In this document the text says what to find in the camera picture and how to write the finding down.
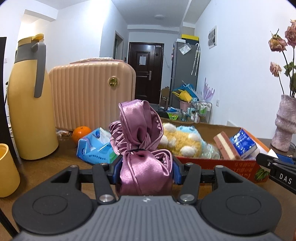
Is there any yellow plush toy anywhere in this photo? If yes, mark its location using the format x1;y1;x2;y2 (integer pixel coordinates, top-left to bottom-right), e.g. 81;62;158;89
158;123;202;158

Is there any pink satin pouch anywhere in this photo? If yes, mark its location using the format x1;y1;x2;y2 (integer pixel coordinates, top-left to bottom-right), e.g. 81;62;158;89
109;99;173;196

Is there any blue handkerchief tissue packet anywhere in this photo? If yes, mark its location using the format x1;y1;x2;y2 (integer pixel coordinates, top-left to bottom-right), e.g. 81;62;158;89
230;128;257;159

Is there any blue tissue pack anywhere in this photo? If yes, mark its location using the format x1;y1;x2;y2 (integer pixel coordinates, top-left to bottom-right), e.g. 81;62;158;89
76;128;118;165

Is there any pink textured ceramic vase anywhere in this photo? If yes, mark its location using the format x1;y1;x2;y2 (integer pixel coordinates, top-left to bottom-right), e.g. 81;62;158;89
271;95;296;152

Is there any red cardboard pumpkin box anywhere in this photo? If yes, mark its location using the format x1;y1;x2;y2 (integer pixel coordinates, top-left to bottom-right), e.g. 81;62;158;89
159;118;269;183

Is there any orange fruit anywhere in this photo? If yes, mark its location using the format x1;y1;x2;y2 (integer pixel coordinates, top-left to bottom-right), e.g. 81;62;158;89
72;126;91;144

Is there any black bag on floor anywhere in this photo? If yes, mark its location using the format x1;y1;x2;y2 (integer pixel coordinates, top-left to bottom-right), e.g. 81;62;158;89
150;103;169;119

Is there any yellow blue bags pile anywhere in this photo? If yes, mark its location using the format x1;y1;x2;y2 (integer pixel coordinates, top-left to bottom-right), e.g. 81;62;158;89
172;82;199;103

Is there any pink ribbed suitcase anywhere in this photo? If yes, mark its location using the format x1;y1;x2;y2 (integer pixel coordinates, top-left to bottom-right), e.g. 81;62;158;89
49;60;136;131

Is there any yellow thermos jug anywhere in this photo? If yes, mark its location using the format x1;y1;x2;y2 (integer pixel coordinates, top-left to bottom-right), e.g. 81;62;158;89
8;34;59;160

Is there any yellow ceramic mug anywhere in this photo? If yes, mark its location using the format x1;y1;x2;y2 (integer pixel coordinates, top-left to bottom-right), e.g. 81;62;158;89
0;144;20;198

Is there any grey refrigerator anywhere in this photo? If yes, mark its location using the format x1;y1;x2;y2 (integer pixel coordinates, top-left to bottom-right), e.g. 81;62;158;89
169;39;199;108

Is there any dried pink rose bouquet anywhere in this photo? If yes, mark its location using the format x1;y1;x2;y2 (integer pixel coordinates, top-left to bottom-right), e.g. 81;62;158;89
268;20;295;98

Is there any dark brown entrance door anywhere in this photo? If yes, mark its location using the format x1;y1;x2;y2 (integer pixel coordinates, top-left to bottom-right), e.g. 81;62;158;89
128;42;164;104

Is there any yellow black box on fridge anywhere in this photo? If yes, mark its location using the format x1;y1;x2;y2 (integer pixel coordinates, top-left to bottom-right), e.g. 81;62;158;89
181;34;199;45

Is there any wire storage cart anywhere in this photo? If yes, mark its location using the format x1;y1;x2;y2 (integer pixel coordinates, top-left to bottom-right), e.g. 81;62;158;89
190;101;213;123

